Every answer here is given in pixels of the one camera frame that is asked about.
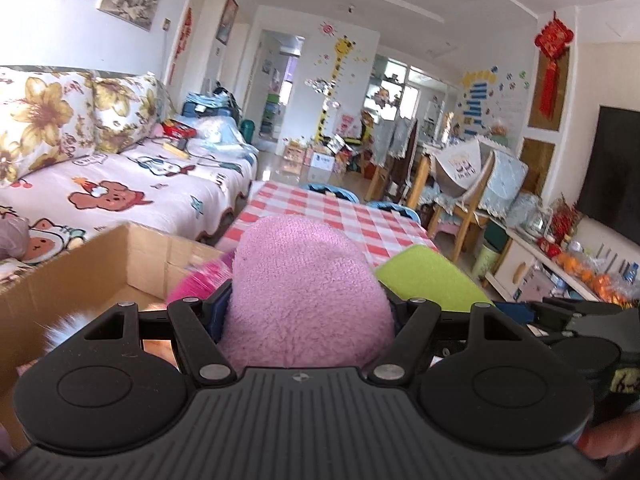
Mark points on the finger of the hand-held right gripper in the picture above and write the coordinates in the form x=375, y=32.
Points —
x=530, y=317
x=575, y=306

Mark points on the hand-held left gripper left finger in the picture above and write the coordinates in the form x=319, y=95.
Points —
x=220, y=310

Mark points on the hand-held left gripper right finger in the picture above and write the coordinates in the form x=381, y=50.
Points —
x=415, y=320

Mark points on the pink striped knit hat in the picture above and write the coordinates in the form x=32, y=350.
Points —
x=200, y=280

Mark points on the green square pad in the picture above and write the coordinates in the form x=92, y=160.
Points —
x=425, y=275

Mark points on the pink plush hat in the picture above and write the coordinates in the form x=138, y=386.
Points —
x=300, y=285

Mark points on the green printed cardboard box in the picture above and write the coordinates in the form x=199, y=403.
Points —
x=145, y=260

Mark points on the person's right hand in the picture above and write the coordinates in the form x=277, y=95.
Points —
x=605, y=440

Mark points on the grey cabinet box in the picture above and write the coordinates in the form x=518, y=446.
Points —
x=532, y=285

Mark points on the pile of oranges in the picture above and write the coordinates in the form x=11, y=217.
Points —
x=600, y=280

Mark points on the light green waste bin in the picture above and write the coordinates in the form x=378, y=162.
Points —
x=487, y=260

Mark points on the red flower decoration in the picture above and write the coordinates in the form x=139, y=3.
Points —
x=565, y=215

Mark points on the glass kettle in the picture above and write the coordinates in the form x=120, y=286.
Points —
x=532, y=220

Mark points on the wooden chair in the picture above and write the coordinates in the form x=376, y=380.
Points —
x=467, y=230

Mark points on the blue stool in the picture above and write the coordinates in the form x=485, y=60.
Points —
x=392, y=208
x=330, y=191

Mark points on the black television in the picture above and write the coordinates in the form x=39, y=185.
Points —
x=615, y=175

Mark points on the blue lace chair cover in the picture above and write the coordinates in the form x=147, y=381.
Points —
x=505, y=175

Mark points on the floral sofa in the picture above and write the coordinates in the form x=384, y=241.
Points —
x=125, y=195

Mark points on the dark brown garment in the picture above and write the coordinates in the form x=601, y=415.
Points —
x=412, y=155

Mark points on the yellow power strip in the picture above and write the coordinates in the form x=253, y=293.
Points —
x=175, y=147

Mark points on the brown cardboard floor box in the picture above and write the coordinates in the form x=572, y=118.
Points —
x=295, y=157

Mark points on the white cardboard floor box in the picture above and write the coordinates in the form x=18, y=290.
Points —
x=322, y=162

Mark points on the green suitcase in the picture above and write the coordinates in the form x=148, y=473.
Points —
x=248, y=132

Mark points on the light blue plastic bag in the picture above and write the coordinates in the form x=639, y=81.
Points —
x=222, y=130

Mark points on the light blue hanging cloth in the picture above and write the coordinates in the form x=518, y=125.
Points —
x=395, y=140

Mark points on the red box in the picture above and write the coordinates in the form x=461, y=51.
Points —
x=177, y=129

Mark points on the stacked green plastic bins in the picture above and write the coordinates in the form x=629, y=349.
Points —
x=267, y=115

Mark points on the dark blue bag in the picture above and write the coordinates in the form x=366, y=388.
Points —
x=205, y=107

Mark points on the white pink plastic bag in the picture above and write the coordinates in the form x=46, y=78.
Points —
x=347, y=122

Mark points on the pink jacket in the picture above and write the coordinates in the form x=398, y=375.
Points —
x=10, y=237

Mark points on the giraffe height chart sticker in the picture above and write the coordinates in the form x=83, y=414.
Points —
x=341, y=46

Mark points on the framed picture beside door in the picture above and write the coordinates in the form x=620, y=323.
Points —
x=226, y=20

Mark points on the cork wall panel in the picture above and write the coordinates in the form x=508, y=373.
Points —
x=537, y=160

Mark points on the blue yellow wall sticker chart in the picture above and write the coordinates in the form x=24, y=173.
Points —
x=477, y=92

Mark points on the red knot wall ornament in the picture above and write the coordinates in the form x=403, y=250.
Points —
x=553, y=39

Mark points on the red paper wall decoration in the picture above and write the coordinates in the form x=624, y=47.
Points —
x=186, y=27

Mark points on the sun wall sticker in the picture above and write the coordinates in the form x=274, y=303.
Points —
x=327, y=27

